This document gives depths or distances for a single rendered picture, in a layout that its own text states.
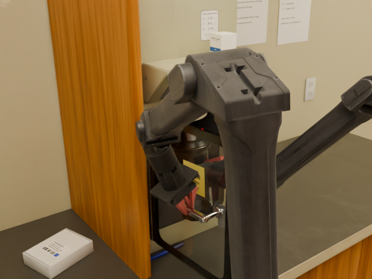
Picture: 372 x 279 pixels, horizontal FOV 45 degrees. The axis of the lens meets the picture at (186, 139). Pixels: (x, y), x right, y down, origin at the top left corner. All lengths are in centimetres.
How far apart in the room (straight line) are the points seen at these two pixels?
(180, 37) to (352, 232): 82
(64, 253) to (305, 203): 84
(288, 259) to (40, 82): 93
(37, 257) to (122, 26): 69
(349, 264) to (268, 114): 123
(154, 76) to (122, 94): 9
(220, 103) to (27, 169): 117
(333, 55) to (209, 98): 196
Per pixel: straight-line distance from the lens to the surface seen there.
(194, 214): 104
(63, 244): 139
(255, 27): 198
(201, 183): 106
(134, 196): 115
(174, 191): 98
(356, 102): 95
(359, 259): 171
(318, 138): 103
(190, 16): 121
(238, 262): 56
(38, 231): 155
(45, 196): 163
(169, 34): 118
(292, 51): 217
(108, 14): 108
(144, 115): 87
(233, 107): 46
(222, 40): 118
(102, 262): 136
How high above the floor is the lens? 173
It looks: 21 degrees down
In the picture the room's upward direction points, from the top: 1 degrees counter-clockwise
